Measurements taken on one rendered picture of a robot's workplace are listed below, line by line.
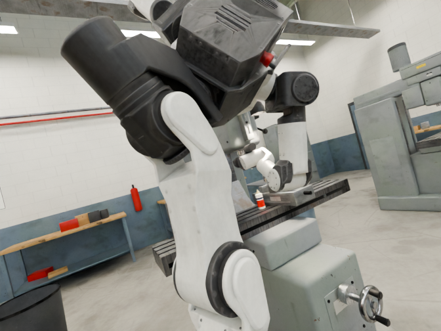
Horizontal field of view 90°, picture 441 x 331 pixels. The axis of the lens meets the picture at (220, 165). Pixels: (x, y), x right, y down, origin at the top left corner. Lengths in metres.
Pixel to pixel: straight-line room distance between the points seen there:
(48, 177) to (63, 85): 1.89
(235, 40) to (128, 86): 0.25
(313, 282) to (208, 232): 0.59
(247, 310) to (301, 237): 0.70
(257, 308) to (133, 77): 0.50
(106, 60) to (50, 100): 5.26
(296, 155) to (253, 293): 0.42
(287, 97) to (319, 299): 0.73
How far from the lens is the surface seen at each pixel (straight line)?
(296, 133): 0.73
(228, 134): 1.14
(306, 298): 0.98
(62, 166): 5.34
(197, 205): 0.45
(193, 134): 0.43
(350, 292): 1.06
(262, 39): 0.58
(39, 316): 2.40
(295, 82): 0.70
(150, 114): 0.44
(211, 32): 0.55
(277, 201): 1.27
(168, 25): 0.79
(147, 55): 0.48
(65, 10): 3.77
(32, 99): 5.75
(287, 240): 1.09
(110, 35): 0.47
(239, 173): 1.65
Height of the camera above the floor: 1.24
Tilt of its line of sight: 1 degrees up
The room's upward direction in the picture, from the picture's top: 15 degrees counter-clockwise
